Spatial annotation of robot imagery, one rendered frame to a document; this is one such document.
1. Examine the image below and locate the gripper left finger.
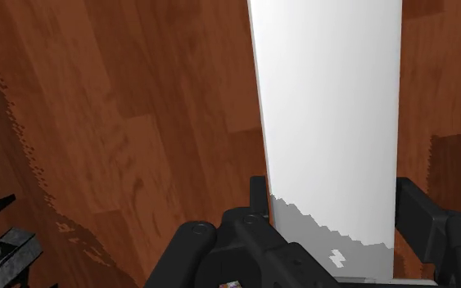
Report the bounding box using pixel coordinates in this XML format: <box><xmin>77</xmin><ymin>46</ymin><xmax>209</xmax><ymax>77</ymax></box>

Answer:
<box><xmin>143</xmin><ymin>175</ymin><xmax>340</xmax><ymax>288</ymax></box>

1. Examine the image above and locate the black and grey angular object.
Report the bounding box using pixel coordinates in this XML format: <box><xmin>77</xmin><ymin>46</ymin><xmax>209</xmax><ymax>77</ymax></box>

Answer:
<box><xmin>0</xmin><ymin>193</ymin><xmax>60</xmax><ymax>288</ymax></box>

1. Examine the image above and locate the white furniture panel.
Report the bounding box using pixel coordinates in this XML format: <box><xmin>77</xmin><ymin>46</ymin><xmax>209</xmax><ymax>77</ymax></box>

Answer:
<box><xmin>246</xmin><ymin>0</ymin><xmax>404</xmax><ymax>281</ymax></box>

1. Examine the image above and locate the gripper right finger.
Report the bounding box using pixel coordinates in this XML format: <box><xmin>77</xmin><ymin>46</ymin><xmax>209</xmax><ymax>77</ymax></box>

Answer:
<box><xmin>394</xmin><ymin>177</ymin><xmax>461</xmax><ymax>288</ymax></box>

